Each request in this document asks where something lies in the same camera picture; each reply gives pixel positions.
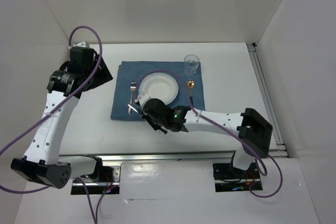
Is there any blue cloth napkin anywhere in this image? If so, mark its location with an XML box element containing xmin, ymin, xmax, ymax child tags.
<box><xmin>111</xmin><ymin>61</ymin><xmax>205</xmax><ymax>121</ymax></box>

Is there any silver fork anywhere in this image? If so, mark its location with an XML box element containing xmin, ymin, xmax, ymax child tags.
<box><xmin>129</xmin><ymin>81</ymin><xmax>137</xmax><ymax>103</ymax></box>

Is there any white plate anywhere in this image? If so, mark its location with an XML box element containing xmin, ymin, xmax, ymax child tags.
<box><xmin>139</xmin><ymin>72</ymin><xmax>179</xmax><ymax>105</ymax></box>

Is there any gold spoon dark handle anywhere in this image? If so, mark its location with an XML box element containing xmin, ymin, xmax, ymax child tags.
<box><xmin>187</xmin><ymin>80</ymin><xmax>195</xmax><ymax>105</ymax></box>

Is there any clear drinking glass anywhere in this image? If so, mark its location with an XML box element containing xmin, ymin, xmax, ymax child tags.
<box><xmin>184</xmin><ymin>55</ymin><xmax>200</xmax><ymax>75</ymax></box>

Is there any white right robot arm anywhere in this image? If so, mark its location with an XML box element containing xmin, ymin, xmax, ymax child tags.
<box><xmin>128</xmin><ymin>94</ymin><xmax>273</xmax><ymax>178</ymax></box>

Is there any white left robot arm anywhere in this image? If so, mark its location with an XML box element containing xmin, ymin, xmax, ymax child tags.
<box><xmin>10</xmin><ymin>42</ymin><xmax>113</xmax><ymax>189</ymax></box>

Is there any aluminium front rail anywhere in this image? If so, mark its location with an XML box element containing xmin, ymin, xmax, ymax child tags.
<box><xmin>59</xmin><ymin>150</ymin><xmax>289</xmax><ymax>163</ymax></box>

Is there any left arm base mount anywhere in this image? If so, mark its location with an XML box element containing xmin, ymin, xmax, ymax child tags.
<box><xmin>80</xmin><ymin>163</ymin><xmax>121</xmax><ymax>195</ymax></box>

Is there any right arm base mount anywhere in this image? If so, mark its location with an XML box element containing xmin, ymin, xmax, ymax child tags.
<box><xmin>213</xmin><ymin>163</ymin><xmax>263</xmax><ymax>193</ymax></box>

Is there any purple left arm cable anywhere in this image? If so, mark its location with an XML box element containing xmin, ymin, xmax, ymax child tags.
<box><xmin>0</xmin><ymin>26</ymin><xmax>112</xmax><ymax>223</ymax></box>

